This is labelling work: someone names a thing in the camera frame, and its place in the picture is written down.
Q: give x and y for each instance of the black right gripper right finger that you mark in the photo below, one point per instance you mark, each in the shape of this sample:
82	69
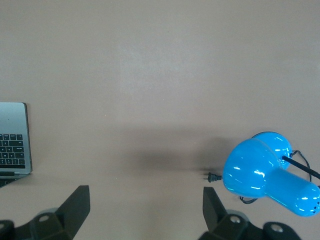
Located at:
212	212

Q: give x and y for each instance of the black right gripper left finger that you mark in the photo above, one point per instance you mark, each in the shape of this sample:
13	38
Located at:
75	210

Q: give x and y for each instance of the silver grey laptop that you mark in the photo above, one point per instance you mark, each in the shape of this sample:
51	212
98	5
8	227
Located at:
13	125

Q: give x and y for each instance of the blue desk lamp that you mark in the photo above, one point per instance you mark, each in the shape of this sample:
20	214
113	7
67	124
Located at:
252	170

